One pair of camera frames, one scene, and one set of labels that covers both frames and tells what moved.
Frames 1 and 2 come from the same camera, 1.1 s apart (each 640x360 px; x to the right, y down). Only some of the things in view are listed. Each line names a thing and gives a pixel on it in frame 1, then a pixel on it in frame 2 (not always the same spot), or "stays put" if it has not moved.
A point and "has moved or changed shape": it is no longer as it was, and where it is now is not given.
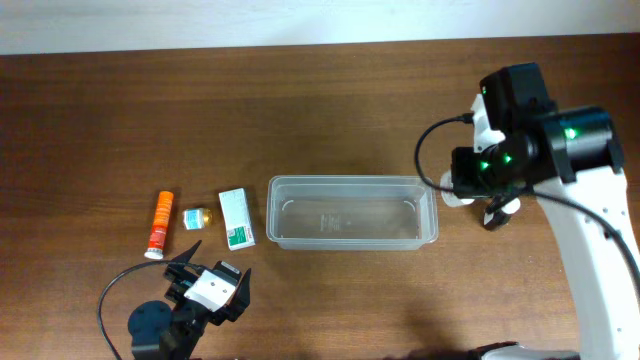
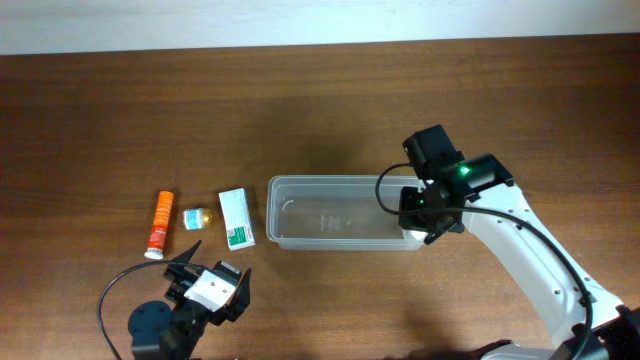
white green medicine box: [236, 213] stays put
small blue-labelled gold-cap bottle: [197, 218] stays put
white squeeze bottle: [452, 200] has moved or changed shape
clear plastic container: [351, 212] stays put
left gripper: [241, 299] stays put
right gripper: [463, 181] to [413, 222]
